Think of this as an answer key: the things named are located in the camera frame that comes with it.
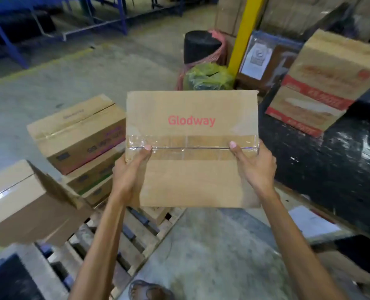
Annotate blue pallet jack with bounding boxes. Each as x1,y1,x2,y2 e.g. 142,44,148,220
0,242,76,300

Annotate large white paper sticker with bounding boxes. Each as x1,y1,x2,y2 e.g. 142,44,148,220
287,205,342,239

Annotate plain brown cardboard box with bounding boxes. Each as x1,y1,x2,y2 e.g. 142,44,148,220
0,159,94,248

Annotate wooden pallet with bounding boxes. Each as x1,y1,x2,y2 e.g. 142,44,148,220
34,204,188,300

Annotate person's left forearm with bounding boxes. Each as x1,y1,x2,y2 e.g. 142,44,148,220
67,196,139,300

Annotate wall of wrapped stacked cartons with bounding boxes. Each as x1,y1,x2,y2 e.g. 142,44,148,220
215,0,370,44

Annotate person's right forearm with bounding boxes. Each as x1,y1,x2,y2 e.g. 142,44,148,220
258,189,350,300

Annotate black mesh roll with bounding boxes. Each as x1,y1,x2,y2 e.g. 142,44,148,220
183,30,223,65

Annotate yellow steel column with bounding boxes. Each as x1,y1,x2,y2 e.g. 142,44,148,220
227,0,269,77

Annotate green plastic bag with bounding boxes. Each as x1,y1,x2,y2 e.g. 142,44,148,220
183,61,235,91

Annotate cardboard box with red print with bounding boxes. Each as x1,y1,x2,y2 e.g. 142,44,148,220
125,90,261,209

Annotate person's left leg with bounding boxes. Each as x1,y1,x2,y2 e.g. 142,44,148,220
128,280,160,300

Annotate blue Glodway box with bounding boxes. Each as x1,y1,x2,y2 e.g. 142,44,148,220
83,175,114,207

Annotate person's right hand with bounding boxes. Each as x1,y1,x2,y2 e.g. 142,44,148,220
229,140,278,201

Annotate notice paper in plastic sleeve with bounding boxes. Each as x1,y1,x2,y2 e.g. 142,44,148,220
236,30,305,94

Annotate blue frame green table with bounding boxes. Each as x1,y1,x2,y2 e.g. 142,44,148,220
0,0,218,70

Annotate person's left hand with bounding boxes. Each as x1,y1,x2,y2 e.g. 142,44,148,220
111,145,153,207

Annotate pink striped Glodway box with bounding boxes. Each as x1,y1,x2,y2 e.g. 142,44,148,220
26,94,127,176

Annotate red lubrication cleaner boxes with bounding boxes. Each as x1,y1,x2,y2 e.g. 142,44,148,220
281,29,370,112
264,85,349,138

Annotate green striped Glodway box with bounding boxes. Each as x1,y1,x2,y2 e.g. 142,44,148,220
65,142,127,196

